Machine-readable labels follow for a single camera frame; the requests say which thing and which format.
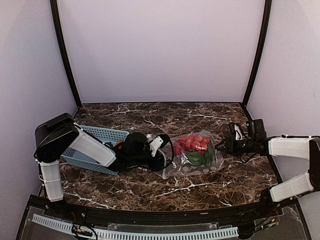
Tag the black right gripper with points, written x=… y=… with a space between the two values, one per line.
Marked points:
x=229 y=142

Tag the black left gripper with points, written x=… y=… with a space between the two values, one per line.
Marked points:
x=158 y=163

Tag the green fake vegetable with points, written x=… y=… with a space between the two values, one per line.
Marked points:
x=201 y=157

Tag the clear zip top bag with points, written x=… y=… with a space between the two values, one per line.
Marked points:
x=181 y=167

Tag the red fake grape bunch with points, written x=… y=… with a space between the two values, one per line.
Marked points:
x=191 y=143

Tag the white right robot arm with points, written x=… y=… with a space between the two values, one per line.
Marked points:
x=257 y=142

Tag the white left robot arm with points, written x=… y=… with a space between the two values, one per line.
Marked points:
x=56 y=135

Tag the light blue plastic basket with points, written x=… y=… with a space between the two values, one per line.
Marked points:
x=89 y=151

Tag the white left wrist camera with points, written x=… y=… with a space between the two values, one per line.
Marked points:
x=154 y=144

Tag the white slotted cable duct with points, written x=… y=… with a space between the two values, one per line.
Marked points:
x=116 y=231

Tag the black front rail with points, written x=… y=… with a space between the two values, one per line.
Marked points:
x=227 y=215

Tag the black right frame post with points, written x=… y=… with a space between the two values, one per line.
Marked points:
x=258 y=53

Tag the black frame post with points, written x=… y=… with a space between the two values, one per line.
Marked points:
x=63 y=52
x=258 y=53

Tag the black left frame post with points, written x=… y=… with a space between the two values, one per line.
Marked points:
x=63 y=52

